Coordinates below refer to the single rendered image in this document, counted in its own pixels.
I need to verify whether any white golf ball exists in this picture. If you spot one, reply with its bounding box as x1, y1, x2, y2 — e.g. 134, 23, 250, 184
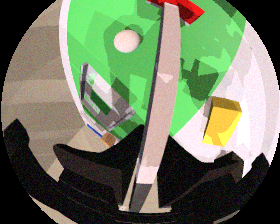
114, 29, 140, 53

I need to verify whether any red putter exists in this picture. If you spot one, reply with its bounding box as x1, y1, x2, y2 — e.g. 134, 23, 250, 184
129, 0, 205, 213

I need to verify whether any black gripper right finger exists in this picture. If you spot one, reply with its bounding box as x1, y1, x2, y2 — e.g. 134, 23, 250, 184
156, 133, 240, 208

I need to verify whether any yellow rectangular block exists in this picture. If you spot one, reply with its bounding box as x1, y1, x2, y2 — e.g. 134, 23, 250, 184
202, 97, 242, 147

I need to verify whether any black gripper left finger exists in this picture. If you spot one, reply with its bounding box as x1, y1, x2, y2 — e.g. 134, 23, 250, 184
52, 123, 145, 206

